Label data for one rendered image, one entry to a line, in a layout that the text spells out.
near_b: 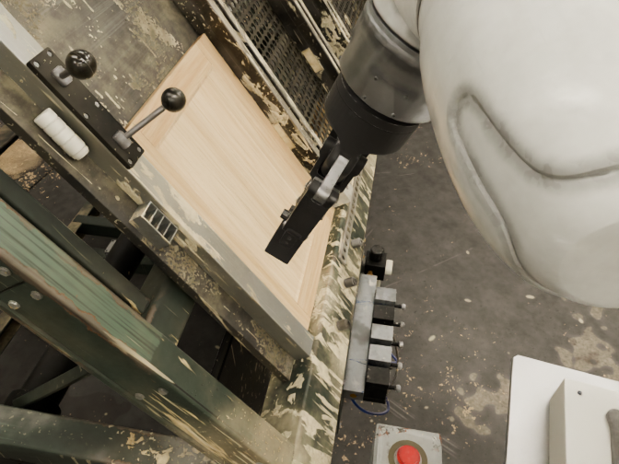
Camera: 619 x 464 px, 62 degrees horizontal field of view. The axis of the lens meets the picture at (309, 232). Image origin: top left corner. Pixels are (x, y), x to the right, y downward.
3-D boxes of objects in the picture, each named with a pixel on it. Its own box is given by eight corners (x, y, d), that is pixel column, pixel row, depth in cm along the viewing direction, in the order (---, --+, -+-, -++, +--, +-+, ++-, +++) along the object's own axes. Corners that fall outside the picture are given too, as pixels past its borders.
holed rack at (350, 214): (344, 265, 131) (345, 264, 131) (337, 258, 130) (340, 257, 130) (389, 17, 249) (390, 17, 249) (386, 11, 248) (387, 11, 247)
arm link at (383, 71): (354, 13, 33) (315, 86, 37) (474, 90, 33) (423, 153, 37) (387, -29, 39) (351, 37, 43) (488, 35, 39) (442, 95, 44)
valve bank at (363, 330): (392, 445, 128) (405, 395, 112) (335, 435, 130) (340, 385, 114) (402, 291, 164) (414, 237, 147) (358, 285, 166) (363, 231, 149)
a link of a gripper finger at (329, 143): (369, 155, 44) (366, 164, 43) (316, 231, 52) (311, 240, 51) (331, 131, 44) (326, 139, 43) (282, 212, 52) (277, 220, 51)
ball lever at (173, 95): (123, 157, 80) (192, 105, 79) (105, 138, 78) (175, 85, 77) (124, 149, 83) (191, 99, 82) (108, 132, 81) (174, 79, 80)
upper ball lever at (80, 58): (59, 97, 76) (86, 84, 65) (38, 75, 74) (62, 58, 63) (78, 80, 77) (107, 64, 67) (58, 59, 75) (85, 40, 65)
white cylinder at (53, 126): (29, 123, 74) (72, 164, 78) (40, 114, 72) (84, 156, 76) (40, 112, 76) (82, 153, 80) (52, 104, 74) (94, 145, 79)
